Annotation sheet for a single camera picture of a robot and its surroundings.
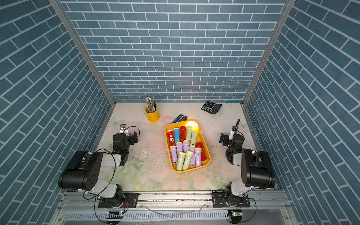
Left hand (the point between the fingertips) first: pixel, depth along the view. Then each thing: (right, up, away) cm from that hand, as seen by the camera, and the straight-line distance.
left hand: (130, 131), depth 93 cm
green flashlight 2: (+35, -15, -11) cm, 39 cm away
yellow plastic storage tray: (+25, +2, +4) cm, 25 cm away
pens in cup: (+12, +17, +10) cm, 23 cm away
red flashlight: (+35, -3, +5) cm, 36 cm away
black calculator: (+59, +18, +23) cm, 66 cm away
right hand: (+68, -2, +2) cm, 69 cm away
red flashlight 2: (+47, -8, -1) cm, 48 cm away
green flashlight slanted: (+39, -16, -10) cm, 43 cm away
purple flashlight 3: (+45, -13, -8) cm, 47 cm away
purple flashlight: (+38, -8, -1) cm, 39 cm away
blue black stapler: (+33, +9, +15) cm, 37 cm away
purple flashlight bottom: (+29, -11, -4) cm, 32 cm away
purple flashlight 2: (+42, -17, -9) cm, 46 cm away
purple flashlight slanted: (+33, -9, -2) cm, 35 cm away
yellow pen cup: (+13, +9, +10) cm, 19 cm away
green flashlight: (+43, -6, +1) cm, 43 cm away
